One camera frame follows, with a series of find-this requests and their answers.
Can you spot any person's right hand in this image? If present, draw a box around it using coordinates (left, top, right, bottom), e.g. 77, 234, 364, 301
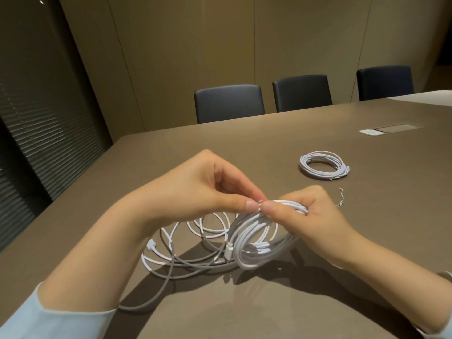
260, 184, 357, 271

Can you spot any person's left hand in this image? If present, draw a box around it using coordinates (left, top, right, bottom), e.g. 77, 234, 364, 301
126, 149, 266, 241

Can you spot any pile of white cables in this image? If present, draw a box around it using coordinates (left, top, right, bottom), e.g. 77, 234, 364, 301
118, 211, 248, 311

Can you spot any white cable bundle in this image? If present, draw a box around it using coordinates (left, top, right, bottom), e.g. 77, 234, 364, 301
226, 199, 310, 271

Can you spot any person's right forearm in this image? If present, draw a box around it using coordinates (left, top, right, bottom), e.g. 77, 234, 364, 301
331, 231, 452, 339

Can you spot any brown table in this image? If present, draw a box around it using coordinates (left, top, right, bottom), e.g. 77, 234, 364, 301
0, 101, 452, 339

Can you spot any dark meeting chair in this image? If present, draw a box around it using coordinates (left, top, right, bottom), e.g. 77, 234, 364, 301
272, 74, 333, 113
355, 65, 415, 102
193, 84, 266, 124

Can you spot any white table socket panel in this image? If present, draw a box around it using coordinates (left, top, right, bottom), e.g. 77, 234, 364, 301
359, 124, 424, 137

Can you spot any glass partition with grey blinds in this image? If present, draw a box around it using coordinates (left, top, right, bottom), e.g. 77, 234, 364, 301
0, 0, 113, 253

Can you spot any pale beige table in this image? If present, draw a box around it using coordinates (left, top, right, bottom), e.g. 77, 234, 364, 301
387, 89, 452, 107

